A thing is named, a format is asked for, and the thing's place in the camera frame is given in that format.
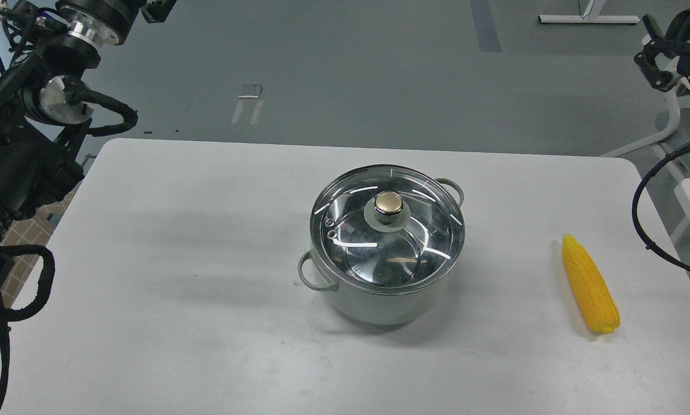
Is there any glass pot lid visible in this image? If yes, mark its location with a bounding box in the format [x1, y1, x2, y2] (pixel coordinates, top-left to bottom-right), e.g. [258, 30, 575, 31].
[310, 165, 466, 295]

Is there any yellow corn cob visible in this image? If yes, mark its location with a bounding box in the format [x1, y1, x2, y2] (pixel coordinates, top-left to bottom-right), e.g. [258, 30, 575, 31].
[561, 233, 620, 334]

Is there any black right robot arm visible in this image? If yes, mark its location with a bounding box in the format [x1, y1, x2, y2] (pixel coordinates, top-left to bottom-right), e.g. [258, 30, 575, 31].
[633, 8, 690, 92]

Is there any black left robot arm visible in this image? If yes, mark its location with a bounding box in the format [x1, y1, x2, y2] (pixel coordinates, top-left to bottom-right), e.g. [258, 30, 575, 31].
[0, 1, 175, 412]

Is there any stainless steel cooking pot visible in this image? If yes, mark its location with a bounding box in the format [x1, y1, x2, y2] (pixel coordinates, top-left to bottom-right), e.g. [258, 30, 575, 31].
[297, 165, 466, 326]

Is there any white desk leg base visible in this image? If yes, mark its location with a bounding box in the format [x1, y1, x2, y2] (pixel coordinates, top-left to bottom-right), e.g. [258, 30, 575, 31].
[537, 1, 642, 25]

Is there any black cable right side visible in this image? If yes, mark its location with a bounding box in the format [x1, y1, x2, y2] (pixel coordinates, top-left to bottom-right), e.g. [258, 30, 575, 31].
[632, 138, 690, 283]

